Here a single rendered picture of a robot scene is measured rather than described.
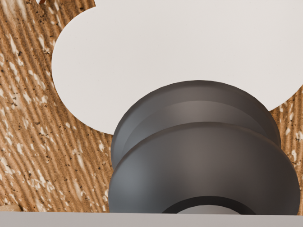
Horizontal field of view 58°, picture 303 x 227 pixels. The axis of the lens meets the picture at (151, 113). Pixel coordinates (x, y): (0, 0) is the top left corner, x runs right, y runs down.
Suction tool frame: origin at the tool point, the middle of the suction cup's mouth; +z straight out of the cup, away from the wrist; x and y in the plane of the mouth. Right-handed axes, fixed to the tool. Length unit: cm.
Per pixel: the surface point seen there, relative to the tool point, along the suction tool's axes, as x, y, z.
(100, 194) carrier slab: 9.7, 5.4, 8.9
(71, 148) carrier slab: 5.7, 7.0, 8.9
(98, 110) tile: 2.5, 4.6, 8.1
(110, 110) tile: 2.5, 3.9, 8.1
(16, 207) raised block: 10.6, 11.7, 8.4
